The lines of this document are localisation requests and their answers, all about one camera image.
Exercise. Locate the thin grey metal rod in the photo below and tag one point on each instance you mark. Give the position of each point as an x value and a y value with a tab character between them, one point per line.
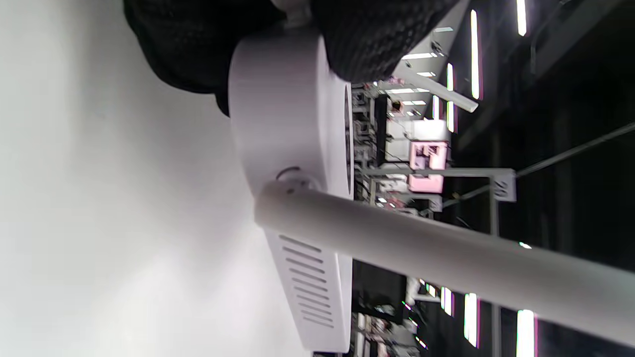
575	151

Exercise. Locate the person's left hand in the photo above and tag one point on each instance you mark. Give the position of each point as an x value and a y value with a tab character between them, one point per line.
188	44

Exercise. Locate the white router with antennas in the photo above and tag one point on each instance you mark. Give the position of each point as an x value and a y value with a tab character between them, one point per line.
287	114

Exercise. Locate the white box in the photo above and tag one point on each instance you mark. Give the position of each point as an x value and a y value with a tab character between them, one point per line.
421	130

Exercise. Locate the pink box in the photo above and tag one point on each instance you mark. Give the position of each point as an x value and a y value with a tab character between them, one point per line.
427	182

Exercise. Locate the grey metal frame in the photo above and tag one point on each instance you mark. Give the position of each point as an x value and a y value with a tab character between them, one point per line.
466	172

